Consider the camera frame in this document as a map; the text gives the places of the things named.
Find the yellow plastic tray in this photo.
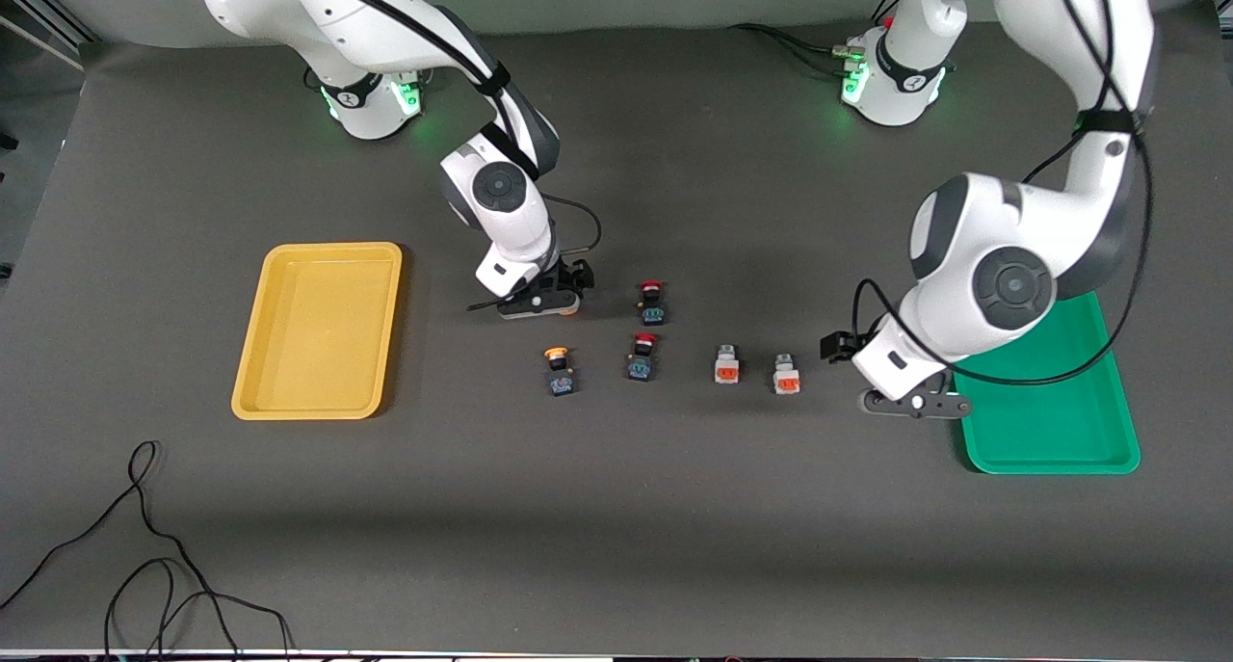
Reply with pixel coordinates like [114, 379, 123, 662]
[230, 242, 404, 421]

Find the aluminium frame rail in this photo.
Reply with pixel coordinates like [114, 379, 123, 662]
[0, 0, 99, 70]

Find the loose thin black cable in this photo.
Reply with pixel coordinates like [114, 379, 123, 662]
[0, 440, 295, 658]

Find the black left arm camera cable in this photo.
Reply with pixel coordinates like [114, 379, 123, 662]
[853, 0, 1157, 388]

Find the green plastic tray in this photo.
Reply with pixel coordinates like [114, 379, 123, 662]
[949, 291, 1141, 476]

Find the black left arm base cable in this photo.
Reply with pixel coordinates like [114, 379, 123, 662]
[727, 0, 902, 80]

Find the dark grey table mat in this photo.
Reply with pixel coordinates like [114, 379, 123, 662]
[0, 12, 1233, 655]

